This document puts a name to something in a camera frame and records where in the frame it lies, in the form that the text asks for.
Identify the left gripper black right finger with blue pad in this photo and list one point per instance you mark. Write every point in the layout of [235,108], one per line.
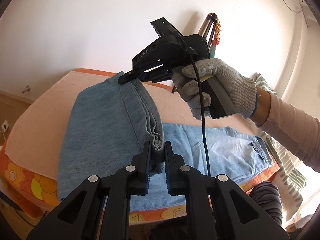
[216,207]

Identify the light blue denim pants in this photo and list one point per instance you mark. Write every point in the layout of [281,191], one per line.
[109,124]

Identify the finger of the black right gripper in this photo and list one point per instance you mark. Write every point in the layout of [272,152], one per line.
[127,77]

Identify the metal door stopper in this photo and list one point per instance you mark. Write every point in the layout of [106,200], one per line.
[27,89]

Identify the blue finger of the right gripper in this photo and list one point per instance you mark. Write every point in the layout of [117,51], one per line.
[144,76]

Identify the colourful patterned cloth strip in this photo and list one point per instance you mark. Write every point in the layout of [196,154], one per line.
[215,40]

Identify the green white patterned pillow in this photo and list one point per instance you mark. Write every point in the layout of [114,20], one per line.
[288,179]

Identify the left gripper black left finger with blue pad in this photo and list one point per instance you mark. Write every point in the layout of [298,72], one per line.
[99,207]

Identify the peach fleece blanket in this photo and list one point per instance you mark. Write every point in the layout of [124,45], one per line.
[36,138]

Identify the zebra striped trouser leg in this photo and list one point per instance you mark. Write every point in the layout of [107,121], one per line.
[267,196]

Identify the right forearm beige sleeve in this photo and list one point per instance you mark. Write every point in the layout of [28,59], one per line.
[296,130]

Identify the white power socket strip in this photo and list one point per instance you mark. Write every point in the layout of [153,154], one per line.
[5,126]

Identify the right hand in grey glove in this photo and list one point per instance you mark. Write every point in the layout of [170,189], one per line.
[241,90]

